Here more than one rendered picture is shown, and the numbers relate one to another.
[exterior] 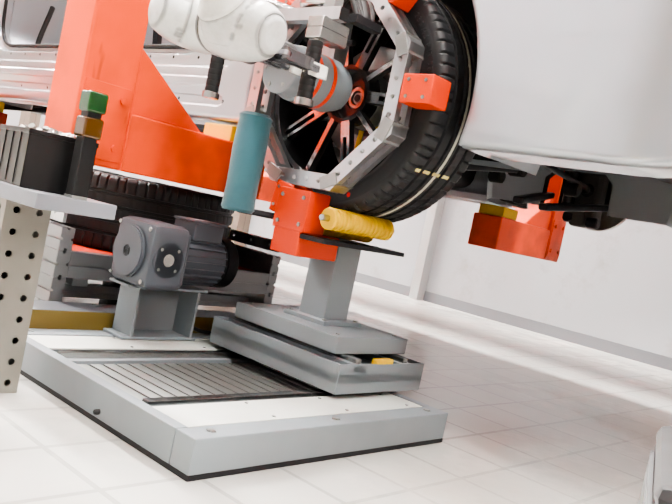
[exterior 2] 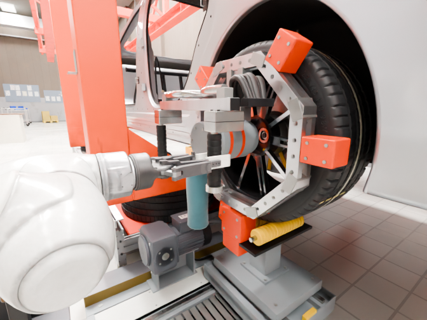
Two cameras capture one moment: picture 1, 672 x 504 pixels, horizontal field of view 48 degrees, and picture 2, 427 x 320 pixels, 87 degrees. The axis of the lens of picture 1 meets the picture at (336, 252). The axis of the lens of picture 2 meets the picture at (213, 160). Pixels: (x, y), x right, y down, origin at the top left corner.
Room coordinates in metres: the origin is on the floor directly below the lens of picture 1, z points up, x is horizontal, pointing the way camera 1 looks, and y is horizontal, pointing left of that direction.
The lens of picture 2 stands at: (1.18, 0.01, 0.96)
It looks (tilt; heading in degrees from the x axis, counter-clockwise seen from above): 13 degrees down; 14
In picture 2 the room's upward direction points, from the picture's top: straight up
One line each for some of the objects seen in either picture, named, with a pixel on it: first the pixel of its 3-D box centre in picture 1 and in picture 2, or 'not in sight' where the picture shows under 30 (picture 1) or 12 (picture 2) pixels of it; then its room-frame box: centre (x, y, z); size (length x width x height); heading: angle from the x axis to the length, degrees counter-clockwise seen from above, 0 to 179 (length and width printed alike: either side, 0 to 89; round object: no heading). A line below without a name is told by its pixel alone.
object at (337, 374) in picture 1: (315, 352); (263, 284); (2.13, 0.00, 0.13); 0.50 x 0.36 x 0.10; 48
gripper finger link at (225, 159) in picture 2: (316, 69); (218, 161); (1.70, 0.13, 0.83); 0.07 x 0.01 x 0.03; 138
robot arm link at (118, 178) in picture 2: not in sight; (115, 174); (1.54, 0.30, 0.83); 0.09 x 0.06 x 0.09; 48
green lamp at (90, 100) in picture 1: (93, 102); not in sight; (1.47, 0.52, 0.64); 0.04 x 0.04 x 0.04; 48
